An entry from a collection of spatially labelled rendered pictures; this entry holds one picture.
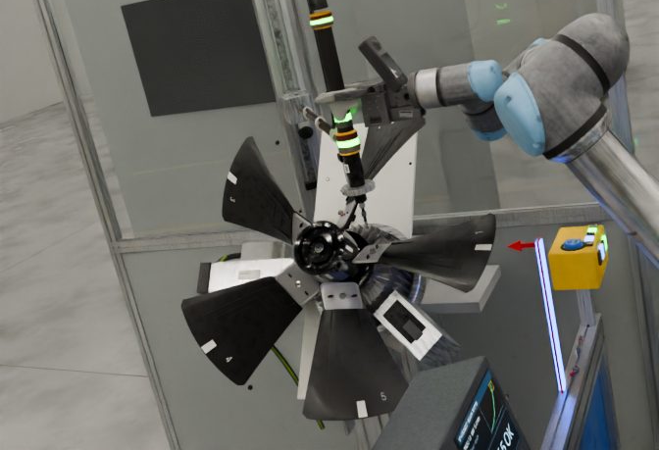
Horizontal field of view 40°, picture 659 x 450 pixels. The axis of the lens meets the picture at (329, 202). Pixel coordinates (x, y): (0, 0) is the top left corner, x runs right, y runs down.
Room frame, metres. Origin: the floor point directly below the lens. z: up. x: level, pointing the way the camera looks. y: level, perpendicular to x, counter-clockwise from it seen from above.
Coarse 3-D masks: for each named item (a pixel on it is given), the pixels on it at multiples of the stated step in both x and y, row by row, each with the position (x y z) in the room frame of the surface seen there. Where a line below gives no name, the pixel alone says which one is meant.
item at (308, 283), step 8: (296, 264) 1.82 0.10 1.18; (280, 272) 1.82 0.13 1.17; (288, 272) 1.82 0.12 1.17; (296, 272) 1.82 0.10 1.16; (280, 280) 1.82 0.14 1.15; (288, 280) 1.82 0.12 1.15; (296, 280) 1.82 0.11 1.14; (304, 280) 1.82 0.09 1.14; (312, 280) 1.82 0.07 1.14; (288, 288) 1.82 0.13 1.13; (296, 288) 1.82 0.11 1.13; (304, 288) 1.82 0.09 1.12; (312, 288) 1.82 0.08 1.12; (296, 296) 1.82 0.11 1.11; (304, 296) 1.82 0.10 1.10; (312, 296) 1.82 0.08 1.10
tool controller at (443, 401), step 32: (416, 384) 1.09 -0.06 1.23; (448, 384) 1.05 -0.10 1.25; (480, 384) 1.04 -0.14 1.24; (416, 416) 1.00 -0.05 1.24; (448, 416) 0.96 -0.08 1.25; (480, 416) 1.00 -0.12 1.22; (512, 416) 1.07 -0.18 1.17; (384, 448) 0.95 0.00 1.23; (416, 448) 0.92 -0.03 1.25; (448, 448) 0.91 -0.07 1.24; (480, 448) 0.96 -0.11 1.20; (512, 448) 1.03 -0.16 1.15
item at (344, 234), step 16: (320, 224) 1.80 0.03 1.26; (304, 240) 1.81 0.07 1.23; (320, 240) 1.79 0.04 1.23; (336, 240) 1.77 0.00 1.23; (352, 240) 1.80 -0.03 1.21; (304, 256) 1.79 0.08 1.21; (320, 256) 1.77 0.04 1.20; (336, 256) 1.74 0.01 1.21; (352, 256) 1.77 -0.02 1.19; (304, 272) 1.76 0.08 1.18; (320, 272) 1.74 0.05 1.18; (336, 272) 1.75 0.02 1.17; (352, 272) 1.78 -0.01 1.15; (368, 272) 1.80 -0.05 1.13
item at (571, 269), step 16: (560, 240) 1.89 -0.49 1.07; (592, 240) 1.84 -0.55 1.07; (560, 256) 1.82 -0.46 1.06; (576, 256) 1.80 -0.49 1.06; (592, 256) 1.79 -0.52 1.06; (560, 272) 1.82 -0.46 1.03; (576, 272) 1.81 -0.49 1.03; (592, 272) 1.79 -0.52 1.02; (560, 288) 1.82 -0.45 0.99; (576, 288) 1.81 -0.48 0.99; (592, 288) 1.79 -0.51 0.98
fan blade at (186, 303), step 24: (240, 288) 1.82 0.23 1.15; (264, 288) 1.81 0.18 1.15; (192, 312) 1.85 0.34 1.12; (216, 312) 1.83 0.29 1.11; (240, 312) 1.82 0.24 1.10; (264, 312) 1.81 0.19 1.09; (288, 312) 1.82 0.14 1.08; (216, 336) 1.82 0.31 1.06; (240, 336) 1.81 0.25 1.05; (264, 336) 1.81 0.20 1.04; (216, 360) 1.81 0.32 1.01; (240, 360) 1.81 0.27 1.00; (240, 384) 1.80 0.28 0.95
